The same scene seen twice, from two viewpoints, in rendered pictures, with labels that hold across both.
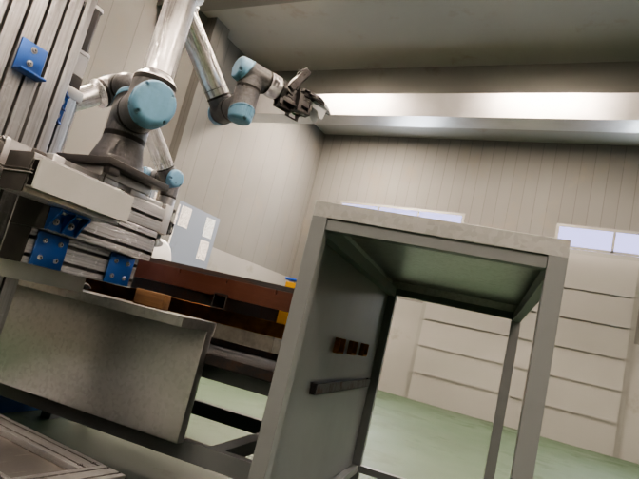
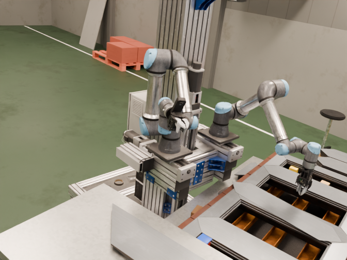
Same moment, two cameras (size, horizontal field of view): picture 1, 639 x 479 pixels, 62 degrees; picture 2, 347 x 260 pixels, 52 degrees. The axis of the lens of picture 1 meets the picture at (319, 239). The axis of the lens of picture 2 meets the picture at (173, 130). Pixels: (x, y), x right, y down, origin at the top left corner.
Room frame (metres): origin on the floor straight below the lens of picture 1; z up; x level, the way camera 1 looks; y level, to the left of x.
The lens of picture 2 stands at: (2.07, -1.38, 2.08)
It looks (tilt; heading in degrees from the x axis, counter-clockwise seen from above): 24 degrees down; 106
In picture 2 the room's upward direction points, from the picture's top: 7 degrees clockwise
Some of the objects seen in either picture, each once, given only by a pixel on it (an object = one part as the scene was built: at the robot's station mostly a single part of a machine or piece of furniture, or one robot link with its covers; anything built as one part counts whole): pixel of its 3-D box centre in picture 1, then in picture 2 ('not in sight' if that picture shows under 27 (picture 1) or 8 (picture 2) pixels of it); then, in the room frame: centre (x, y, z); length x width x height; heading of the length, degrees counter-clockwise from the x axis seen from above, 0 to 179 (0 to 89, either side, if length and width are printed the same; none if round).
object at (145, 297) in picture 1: (152, 298); (198, 213); (1.76, 0.48, 0.70); 0.10 x 0.06 x 0.05; 81
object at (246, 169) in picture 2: not in sight; (252, 171); (2.01, 1.23, 0.70); 0.39 x 0.12 x 0.04; 71
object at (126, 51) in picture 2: not in sight; (123, 52); (-1.64, 6.33, 0.25); 1.36 x 0.93 x 0.51; 151
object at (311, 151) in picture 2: (169, 185); (312, 152); (2.34, 0.71, 1.20); 0.09 x 0.08 x 0.11; 141
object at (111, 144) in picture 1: (120, 153); (170, 141); (1.48, 0.61, 1.09); 0.15 x 0.15 x 0.10
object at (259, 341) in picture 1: (260, 337); not in sight; (8.53, 0.55, 0.40); 1.19 x 0.96 x 0.81; 61
